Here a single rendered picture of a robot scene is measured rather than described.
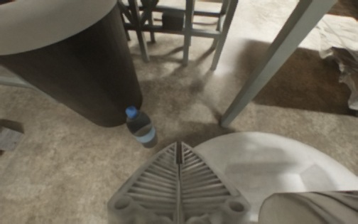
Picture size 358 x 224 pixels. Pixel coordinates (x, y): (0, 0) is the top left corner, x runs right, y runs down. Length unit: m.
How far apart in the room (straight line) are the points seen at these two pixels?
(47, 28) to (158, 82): 0.64
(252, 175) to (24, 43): 0.60
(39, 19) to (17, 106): 0.94
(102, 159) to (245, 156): 0.64
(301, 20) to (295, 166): 0.33
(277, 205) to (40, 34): 0.48
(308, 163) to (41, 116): 1.21
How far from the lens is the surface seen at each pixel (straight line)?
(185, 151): 0.17
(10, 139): 1.08
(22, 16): 0.38
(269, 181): 0.46
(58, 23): 0.39
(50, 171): 0.92
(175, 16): 0.81
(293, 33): 0.40
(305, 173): 0.51
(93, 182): 0.79
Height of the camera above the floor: 0.69
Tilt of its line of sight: 62 degrees down
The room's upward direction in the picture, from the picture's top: 2 degrees clockwise
